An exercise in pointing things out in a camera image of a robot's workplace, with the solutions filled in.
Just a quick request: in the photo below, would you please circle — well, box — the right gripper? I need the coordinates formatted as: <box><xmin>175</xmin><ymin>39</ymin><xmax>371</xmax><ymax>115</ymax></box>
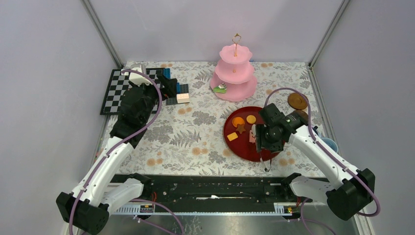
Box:
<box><xmin>255</xmin><ymin>124</ymin><xmax>284</xmax><ymax>154</ymax></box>

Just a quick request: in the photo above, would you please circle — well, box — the pink layered cake slice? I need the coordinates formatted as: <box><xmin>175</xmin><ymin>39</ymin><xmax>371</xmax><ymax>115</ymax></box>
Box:
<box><xmin>249</xmin><ymin>124</ymin><xmax>256</xmax><ymax>143</ymax></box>

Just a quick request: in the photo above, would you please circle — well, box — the green cake slice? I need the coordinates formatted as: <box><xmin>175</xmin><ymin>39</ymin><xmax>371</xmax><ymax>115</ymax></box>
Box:
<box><xmin>212</xmin><ymin>83</ymin><xmax>227</xmax><ymax>94</ymax></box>

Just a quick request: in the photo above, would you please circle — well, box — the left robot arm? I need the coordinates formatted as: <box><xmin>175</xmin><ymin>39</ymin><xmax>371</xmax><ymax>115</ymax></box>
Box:
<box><xmin>56</xmin><ymin>72</ymin><xmax>163</xmax><ymax>235</ymax></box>

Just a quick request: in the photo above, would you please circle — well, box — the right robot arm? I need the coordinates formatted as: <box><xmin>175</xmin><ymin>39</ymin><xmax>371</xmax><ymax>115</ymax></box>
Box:
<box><xmin>254</xmin><ymin>103</ymin><xmax>375</xmax><ymax>221</ymax></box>

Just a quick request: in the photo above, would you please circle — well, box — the cream lego brick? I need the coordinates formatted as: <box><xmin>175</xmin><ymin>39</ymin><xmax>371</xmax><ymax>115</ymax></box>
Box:
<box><xmin>176</xmin><ymin>93</ymin><xmax>190</xmax><ymax>104</ymax></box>

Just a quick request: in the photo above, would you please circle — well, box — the blue lego brick on pillar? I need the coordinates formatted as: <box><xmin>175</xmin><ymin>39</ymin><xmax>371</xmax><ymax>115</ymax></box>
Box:
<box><xmin>163</xmin><ymin>68</ymin><xmax>171</xmax><ymax>79</ymax></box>

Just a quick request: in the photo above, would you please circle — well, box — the round yellow biscuit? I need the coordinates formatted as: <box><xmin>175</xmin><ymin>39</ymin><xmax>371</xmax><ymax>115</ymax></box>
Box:
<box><xmin>246</xmin><ymin>115</ymin><xmax>256</xmax><ymax>124</ymax></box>

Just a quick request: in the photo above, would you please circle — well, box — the brown star cookie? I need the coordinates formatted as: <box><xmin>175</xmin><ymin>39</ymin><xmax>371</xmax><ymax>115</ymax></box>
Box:
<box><xmin>236</xmin><ymin>124</ymin><xmax>246</xmax><ymax>134</ymax></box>

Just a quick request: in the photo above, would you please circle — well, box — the dark red round tray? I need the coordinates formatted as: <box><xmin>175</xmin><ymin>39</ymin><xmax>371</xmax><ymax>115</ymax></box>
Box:
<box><xmin>223</xmin><ymin>106</ymin><xmax>279</xmax><ymax>162</ymax></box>

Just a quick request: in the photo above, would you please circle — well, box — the orange round tart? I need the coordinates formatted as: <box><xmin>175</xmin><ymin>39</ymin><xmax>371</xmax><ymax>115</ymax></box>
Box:
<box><xmin>231</xmin><ymin>117</ymin><xmax>245</xmax><ymax>128</ymax></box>

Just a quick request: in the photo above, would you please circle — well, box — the dark brown wooden coaster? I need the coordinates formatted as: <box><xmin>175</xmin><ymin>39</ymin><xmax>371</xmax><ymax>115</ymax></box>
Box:
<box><xmin>294</xmin><ymin>110</ymin><xmax>308</xmax><ymax>119</ymax></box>

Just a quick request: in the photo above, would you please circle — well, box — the square yellow cracker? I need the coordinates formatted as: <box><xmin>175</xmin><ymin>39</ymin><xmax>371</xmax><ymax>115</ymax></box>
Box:
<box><xmin>227</xmin><ymin>132</ymin><xmax>238</xmax><ymax>141</ymax></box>

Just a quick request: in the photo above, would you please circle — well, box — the light brown wooden saucer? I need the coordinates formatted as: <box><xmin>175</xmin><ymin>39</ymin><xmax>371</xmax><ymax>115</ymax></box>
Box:
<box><xmin>287</xmin><ymin>93</ymin><xmax>308</xmax><ymax>110</ymax></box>

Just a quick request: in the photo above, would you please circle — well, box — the black and white chessboard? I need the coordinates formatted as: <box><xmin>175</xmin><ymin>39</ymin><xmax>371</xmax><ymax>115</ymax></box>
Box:
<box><xmin>100</xmin><ymin>68</ymin><xmax>163</xmax><ymax>115</ymax></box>

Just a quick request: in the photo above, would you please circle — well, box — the floral table cloth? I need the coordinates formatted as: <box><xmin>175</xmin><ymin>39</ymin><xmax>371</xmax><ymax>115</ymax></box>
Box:
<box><xmin>95</xmin><ymin>61</ymin><xmax>338</xmax><ymax>178</ymax></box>

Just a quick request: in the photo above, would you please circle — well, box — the light blue mug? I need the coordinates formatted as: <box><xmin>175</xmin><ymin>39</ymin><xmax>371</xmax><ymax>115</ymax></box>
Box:
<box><xmin>321</xmin><ymin>137</ymin><xmax>339</xmax><ymax>153</ymax></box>

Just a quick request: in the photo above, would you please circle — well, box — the pink three-tier cake stand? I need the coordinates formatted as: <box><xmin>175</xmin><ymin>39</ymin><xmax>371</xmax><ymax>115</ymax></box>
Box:
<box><xmin>210</xmin><ymin>33</ymin><xmax>257</xmax><ymax>102</ymax></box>

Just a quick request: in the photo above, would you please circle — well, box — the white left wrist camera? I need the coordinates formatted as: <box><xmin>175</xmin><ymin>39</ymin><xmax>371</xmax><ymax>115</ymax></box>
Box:
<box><xmin>121</xmin><ymin>64</ymin><xmax>152</xmax><ymax>87</ymax></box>

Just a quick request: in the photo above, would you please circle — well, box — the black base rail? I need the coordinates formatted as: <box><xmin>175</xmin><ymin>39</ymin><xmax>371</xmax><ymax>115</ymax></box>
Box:
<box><xmin>110</xmin><ymin>173</ymin><xmax>305</xmax><ymax>216</ymax></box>

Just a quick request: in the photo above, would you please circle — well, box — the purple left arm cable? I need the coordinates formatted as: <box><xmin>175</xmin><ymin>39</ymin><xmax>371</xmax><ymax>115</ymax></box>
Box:
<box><xmin>68</xmin><ymin>69</ymin><xmax>185</xmax><ymax>235</ymax></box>

